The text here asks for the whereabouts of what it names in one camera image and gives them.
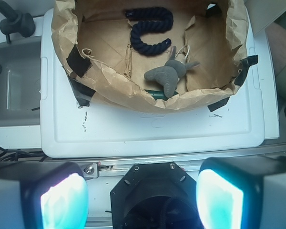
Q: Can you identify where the gripper left finger glowing teal pad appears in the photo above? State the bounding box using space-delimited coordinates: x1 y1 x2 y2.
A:
0 161 89 229

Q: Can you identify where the gripper right finger glowing teal pad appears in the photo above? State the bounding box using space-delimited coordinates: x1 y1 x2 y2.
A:
196 156 286 229

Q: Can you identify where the gray plush animal toy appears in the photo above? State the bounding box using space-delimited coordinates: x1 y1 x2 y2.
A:
143 44 200 98

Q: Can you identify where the white plastic bin lid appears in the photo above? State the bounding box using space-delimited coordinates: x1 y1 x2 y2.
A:
40 10 265 158

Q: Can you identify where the white sink basin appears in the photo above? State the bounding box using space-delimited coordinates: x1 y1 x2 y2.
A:
0 36 41 149

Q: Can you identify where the dark green marker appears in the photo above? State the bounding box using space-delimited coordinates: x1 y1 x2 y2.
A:
145 89 168 101

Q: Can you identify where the brown paper bag tray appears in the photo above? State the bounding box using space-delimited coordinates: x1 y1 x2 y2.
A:
51 0 258 114

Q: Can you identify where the black faucet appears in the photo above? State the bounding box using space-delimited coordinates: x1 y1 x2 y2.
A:
0 0 36 44

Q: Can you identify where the black octagonal mount plate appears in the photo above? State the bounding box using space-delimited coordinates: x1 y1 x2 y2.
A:
110 162 203 229

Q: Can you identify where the aluminium frame rail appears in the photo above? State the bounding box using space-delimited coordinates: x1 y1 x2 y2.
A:
0 140 286 179

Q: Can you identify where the dark blue twisted rope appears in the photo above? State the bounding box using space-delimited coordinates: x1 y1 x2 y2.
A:
123 8 174 56

